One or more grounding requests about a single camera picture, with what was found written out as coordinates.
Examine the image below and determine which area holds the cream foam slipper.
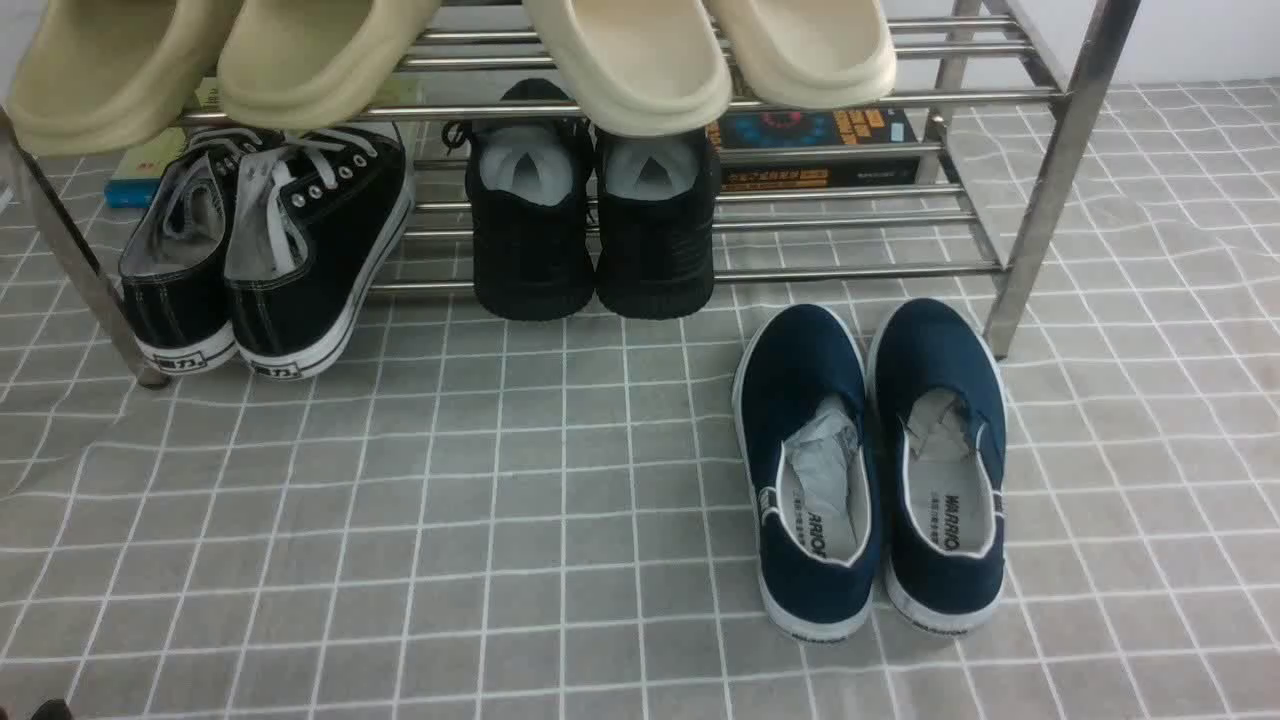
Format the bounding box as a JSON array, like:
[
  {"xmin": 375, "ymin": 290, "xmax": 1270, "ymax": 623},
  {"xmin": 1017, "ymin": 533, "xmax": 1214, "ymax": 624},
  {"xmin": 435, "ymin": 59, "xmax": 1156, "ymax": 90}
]
[
  {"xmin": 524, "ymin": 1, "xmax": 733, "ymax": 138},
  {"xmin": 709, "ymin": 1, "xmax": 897, "ymax": 110}
]

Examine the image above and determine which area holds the black knit sneaker left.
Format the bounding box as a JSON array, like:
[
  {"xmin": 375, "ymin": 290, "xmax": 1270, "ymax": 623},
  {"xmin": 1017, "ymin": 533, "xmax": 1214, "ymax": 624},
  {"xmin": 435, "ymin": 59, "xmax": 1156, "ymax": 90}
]
[{"xmin": 442, "ymin": 117, "xmax": 595, "ymax": 322}]

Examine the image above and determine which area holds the stainless steel shoe rack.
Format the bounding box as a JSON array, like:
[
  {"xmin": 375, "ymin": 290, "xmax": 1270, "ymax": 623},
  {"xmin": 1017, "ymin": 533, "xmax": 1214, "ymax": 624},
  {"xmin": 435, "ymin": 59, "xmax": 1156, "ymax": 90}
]
[{"xmin": 3, "ymin": 1, "xmax": 1140, "ymax": 389}]

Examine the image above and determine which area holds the cream foam slipper right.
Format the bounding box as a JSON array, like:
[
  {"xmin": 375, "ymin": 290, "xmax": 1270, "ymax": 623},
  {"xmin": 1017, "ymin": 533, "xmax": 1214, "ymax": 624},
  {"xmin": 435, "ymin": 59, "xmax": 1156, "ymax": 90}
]
[{"xmin": 709, "ymin": 1, "xmax": 897, "ymax": 110}]

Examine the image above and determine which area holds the black knit sneaker right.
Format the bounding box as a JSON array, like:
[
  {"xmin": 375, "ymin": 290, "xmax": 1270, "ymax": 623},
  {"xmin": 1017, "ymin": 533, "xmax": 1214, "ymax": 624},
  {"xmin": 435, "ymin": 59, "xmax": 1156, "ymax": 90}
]
[{"xmin": 595, "ymin": 129, "xmax": 722, "ymax": 320}]

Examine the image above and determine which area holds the navy slip-on shoe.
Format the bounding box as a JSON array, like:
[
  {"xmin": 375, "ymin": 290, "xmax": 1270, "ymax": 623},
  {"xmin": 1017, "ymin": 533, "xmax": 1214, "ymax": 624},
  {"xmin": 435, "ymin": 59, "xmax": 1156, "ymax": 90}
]
[
  {"xmin": 731, "ymin": 304, "xmax": 886, "ymax": 643},
  {"xmin": 867, "ymin": 299, "xmax": 1007, "ymax": 635}
]

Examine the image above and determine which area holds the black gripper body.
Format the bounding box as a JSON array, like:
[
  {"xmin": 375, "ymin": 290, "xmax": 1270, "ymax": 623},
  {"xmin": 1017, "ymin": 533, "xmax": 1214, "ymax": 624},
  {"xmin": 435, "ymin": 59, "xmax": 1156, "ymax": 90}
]
[{"xmin": 29, "ymin": 700, "xmax": 76, "ymax": 720}]

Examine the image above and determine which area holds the black book colourful cover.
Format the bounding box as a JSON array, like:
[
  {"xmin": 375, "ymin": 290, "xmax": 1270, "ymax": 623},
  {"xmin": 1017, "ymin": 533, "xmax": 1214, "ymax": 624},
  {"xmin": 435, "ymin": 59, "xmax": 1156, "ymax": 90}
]
[{"xmin": 707, "ymin": 106, "xmax": 922, "ymax": 192}]

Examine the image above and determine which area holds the yellow-green foam slipper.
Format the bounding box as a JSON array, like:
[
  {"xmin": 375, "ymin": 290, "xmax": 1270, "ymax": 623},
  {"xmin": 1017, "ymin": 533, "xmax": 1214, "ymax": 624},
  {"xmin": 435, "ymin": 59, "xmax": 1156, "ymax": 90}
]
[
  {"xmin": 5, "ymin": 1, "xmax": 242, "ymax": 156},
  {"xmin": 218, "ymin": 1, "xmax": 440, "ymax": 129}
]

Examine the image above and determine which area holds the navy slip-on shoe left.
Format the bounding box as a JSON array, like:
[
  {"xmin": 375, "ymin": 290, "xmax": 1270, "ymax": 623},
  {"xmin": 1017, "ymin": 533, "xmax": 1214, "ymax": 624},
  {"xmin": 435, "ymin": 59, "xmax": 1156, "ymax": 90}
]
[{"xmin": 731, "ymin": 304, "xmax": 886, "ymax": 643}]

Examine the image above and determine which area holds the black canvas sneaker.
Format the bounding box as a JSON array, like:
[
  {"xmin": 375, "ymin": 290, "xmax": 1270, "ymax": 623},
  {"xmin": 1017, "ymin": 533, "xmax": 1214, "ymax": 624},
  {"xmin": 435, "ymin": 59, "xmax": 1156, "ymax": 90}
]
[
  {"xmin": 224, "ymin": 123, "xmax": 415, "ymax": 380},
  {"xmin": 118, "ymin": 126, "xmax": 284, "ymax": 375}
]

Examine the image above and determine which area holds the black knit sneaker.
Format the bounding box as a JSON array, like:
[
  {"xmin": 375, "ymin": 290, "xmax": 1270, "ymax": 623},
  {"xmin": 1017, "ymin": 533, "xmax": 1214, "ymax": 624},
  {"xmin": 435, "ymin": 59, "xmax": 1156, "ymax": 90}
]
[
  {"xmin": 595, "ymin": 129, "xmax": 722, "ymax": 320},
  {"xmin": 442, "ymin": 117, "xmax": 595, "ymax": 322}
]

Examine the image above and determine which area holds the grey checked floor cloth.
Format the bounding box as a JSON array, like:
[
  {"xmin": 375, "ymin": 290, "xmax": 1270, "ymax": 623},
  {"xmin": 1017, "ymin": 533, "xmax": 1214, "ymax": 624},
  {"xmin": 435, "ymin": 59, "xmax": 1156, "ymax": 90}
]
[{"xmin": 1, "ymin": 79, "xmax": 1277, "ymax": 719}]

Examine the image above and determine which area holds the navy slip-on shoe right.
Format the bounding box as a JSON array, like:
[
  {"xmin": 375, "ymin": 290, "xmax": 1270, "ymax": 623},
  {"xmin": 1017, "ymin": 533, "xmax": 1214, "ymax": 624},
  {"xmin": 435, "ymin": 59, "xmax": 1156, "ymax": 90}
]
[{"xmin": 867, "ymin": 299, "xmax": 1007, "ymax": 635}]

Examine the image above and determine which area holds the yellow-green foam slipper far left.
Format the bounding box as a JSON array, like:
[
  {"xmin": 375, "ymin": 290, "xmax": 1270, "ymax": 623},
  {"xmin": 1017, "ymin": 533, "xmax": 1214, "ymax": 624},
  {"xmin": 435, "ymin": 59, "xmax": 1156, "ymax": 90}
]
[{"xmin": 5, "ymin": 1, "xmax": 242, "ymax": 156}]

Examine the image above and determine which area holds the green and blue book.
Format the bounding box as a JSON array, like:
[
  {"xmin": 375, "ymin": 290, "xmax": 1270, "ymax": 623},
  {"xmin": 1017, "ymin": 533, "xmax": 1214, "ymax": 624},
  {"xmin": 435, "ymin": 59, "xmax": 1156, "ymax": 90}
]
[{"xmin": 102, "ymin": 74, "xmax": 422, "ymax": 210}]

